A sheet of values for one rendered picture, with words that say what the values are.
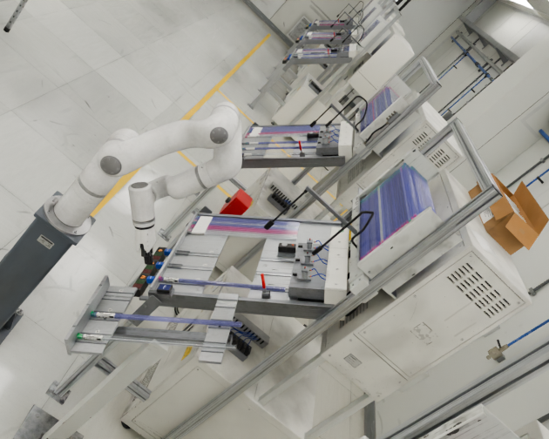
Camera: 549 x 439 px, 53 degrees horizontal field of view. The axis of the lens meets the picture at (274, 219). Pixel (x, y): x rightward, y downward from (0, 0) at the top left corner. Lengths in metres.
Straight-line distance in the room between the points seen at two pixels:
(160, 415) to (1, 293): 0.84
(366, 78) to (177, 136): 4.78
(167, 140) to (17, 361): 1.25
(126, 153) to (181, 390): 1.06
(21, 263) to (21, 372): 0.53
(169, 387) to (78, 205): 0.86
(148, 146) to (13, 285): 0.85
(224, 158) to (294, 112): 4.77
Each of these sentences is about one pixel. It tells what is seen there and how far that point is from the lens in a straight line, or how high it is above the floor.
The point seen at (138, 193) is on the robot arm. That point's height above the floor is 0.99.
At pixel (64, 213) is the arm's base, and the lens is 2.15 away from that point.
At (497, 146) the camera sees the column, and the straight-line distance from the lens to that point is 5.24.
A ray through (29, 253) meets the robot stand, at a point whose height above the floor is 0.52.
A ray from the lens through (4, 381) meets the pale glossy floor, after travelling 2.59.
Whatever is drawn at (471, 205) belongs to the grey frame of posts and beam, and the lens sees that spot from 1.82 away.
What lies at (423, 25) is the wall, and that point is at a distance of 10.61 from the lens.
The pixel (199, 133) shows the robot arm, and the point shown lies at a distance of 1.82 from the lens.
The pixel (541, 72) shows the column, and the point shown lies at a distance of 5.14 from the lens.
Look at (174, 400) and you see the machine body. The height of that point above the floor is 0.35.
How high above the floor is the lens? 2.09
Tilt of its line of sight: 25 degrees down
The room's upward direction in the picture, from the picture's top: 47 degrees clockwise
